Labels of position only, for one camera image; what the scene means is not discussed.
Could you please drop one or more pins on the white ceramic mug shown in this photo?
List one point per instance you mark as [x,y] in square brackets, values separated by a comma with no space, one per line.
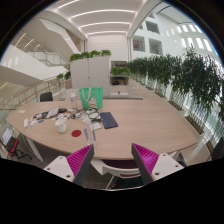
[61,126]

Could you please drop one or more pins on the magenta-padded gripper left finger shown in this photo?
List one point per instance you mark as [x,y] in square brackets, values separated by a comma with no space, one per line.
[61,166]

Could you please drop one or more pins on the white cabinet with plants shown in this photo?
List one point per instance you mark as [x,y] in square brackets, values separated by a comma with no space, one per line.
[90,73]

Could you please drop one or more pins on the black power adapter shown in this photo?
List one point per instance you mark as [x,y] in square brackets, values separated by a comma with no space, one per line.
[62,109]

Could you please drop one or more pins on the clear plastic water bottle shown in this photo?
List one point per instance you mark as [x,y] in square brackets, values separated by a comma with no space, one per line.
[90,136]

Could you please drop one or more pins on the open paper booklet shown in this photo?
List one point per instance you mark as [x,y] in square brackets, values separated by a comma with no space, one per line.
[52,112]

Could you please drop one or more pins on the white staircase glass railing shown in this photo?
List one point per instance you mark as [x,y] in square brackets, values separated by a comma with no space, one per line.
[46,56]

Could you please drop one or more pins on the white chair purple seat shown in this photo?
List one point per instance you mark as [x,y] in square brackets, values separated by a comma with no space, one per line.
[116,166]

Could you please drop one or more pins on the low shelf with plants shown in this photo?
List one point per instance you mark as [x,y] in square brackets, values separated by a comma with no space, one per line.
[120,80]

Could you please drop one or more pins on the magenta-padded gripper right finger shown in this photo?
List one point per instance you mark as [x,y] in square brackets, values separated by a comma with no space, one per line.
[163,165]

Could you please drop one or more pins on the flat round red coaster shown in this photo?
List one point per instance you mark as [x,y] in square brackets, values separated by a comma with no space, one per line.
[76,133]

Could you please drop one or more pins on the ceiling light strips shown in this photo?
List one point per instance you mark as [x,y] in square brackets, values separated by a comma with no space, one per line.
[103,24]

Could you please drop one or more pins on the red and black chair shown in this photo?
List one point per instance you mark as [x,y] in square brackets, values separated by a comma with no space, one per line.
[11,148]

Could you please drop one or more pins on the black office chair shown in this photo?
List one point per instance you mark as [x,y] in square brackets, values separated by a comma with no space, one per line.
[46,96]

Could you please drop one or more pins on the green tote bag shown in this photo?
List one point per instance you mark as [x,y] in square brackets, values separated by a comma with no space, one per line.
[91,97]

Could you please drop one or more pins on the row of green hedge plants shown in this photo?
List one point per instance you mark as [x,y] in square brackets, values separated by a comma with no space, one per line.
[186,76]

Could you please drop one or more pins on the dark blue keyboard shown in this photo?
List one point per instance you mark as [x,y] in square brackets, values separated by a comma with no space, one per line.
[108,120]

